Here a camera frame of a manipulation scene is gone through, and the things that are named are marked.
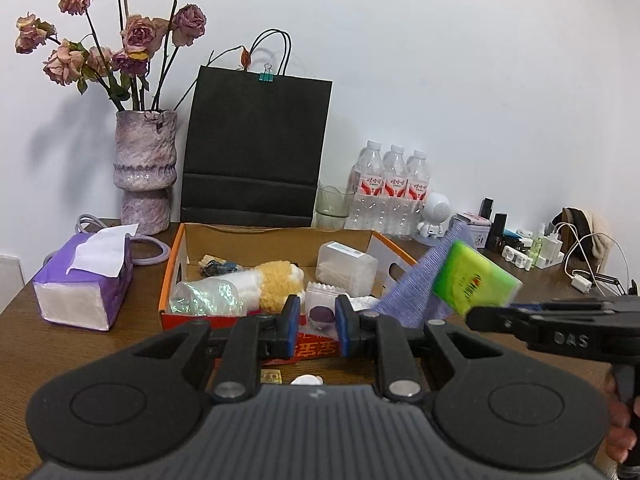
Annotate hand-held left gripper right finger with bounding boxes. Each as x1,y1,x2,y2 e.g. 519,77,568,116
335,294,508,403

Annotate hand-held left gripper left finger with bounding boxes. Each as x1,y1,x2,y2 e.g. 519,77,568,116
125,294,302,403

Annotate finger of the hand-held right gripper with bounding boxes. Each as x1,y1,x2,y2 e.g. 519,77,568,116
465,302,540,347

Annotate small clear zip bag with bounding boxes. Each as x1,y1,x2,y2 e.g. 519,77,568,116
305,282,343,333

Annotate white and yellow plush sheep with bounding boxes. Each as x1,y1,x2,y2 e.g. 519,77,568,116
227,260,306,317

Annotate green tissue pack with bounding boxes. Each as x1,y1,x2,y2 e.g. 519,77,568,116
432,241,523,318

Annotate clear cotton swab box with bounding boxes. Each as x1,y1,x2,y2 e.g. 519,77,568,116
315,241,379,297

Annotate purple cloth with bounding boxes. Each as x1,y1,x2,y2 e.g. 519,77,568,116
370,223,473,331

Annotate red cardboard box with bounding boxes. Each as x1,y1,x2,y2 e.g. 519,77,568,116
159,222,418,361

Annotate clear plastic bag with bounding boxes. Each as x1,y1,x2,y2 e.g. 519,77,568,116
170,280,242,317

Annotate blue and white snack packet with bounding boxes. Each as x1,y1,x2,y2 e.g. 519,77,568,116
199,255,241,277

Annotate person's right hand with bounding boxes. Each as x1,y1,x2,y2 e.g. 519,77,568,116
606,384,633,465

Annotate white charger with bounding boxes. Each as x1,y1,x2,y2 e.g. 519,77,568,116
537,232,566,267

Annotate tall black box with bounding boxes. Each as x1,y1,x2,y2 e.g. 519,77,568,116
487,213,508,251

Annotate printed tin box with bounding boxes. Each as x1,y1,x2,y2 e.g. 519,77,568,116
450,212,491,248

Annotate brown and beige cloth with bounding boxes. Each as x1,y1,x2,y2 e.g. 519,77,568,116
552,207,618,261

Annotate glass cup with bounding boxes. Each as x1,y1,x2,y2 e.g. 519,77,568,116
314,184,356,231

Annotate white robot speaker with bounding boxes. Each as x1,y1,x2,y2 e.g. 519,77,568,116
416,192,453,238

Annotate red label water bottle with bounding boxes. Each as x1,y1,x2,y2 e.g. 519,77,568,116
347,140,386,233
405,150,432,241
382,145,408,238

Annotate black paper bag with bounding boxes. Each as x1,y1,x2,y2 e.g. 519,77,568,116
180,29,333,228

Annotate purple tissue box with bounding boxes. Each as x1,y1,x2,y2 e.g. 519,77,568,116
32,225,138,333

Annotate mottled purple ceramic vase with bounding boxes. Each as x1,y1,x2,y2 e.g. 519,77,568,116
112,109,178,236

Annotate dried pink roses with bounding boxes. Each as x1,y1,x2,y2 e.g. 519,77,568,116
15,0,208,113

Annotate white cable with adapter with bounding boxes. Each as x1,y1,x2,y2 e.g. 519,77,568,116
552,222,631,293

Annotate lilac coiled cable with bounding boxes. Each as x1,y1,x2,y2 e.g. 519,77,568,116
75,214,172,267

